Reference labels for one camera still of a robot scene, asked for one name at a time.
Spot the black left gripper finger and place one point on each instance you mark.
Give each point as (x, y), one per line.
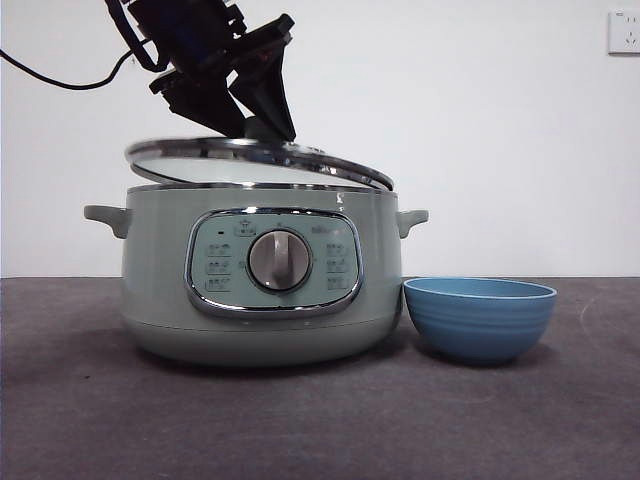
(210, 107)
(270, 95)

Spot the glass lid with green knob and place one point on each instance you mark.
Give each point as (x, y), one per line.
(250, 152)

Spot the pale green electric steamer pot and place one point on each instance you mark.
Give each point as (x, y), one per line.
(160, 280)

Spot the blue ribbed bowl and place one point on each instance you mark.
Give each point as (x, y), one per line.
(477, 325)

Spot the white wall socket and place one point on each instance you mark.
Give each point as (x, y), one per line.
(625, 32)

